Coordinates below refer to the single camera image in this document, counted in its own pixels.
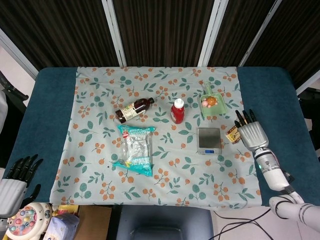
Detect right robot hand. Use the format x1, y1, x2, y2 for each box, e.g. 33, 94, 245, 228
233, 108, 270, 152

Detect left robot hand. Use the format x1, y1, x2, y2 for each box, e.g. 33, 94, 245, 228
0, 153, 44, 218

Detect small red yellow box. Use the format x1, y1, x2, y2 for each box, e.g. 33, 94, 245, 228
225, 125, 242, 145

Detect silver digital kitchen scale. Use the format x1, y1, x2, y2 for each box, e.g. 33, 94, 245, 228
196, 127, 223, 155

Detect green toy dustpan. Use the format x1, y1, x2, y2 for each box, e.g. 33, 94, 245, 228
199, 81, 229, 117

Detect orange pink toy turtle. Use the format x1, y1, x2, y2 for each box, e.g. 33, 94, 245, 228
201, 96, 218, 109

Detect purple tissue pack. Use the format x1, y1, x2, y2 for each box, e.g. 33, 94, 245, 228
45, 213, 80, 240

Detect red ketchup bottle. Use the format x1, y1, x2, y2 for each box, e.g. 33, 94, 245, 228
170, 98, 186, 125

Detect brown cardboard box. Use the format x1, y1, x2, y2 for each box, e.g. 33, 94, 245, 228
74, 204, 113, 240

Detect floral tablecloth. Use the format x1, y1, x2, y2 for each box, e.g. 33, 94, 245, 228
49, 66, 263, 208

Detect teal clear snack bag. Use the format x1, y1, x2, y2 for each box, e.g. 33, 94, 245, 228
111, 124, 157, 178

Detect brown sauce bottle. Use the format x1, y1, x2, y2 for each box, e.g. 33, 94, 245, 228
115, 97, 155, 124

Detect dark blue chair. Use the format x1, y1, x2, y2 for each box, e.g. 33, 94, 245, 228
115, 205, 215, 240

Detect black cable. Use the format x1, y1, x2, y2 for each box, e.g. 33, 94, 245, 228
212, 208, 281, 240

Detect white folding screen frame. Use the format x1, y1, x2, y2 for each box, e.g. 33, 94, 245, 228
238, 0, 283, 68
198, 0, 226, 67
101, 0, 127, 68

